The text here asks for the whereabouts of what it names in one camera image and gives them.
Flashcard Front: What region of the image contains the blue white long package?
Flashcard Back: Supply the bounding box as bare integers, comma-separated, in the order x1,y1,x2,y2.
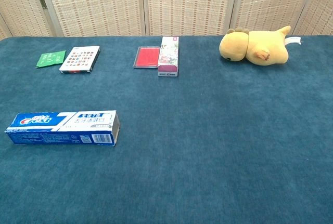
4,110,120,147

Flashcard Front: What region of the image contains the floral pink and white box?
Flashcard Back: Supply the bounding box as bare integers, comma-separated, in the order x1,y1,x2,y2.
157,36,181,77

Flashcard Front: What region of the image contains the white patterned card packet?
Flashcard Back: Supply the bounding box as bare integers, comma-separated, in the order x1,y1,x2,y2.
59,46,101,74

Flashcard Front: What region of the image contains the blue table cloth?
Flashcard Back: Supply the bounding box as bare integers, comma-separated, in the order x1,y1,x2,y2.
0,34,333,224

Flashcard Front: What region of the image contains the red clear plastic case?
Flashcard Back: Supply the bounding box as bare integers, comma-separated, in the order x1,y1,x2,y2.
133,46,161,69

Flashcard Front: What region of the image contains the woven folding screen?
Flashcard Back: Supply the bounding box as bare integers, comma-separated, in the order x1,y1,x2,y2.
0,0,333,41

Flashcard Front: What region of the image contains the yellow plush toy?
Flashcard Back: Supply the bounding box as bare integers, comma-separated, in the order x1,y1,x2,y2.
219,25,302,67

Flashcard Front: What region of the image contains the green sachet packet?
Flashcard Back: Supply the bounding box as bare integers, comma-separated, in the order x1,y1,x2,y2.
35,50,67,68

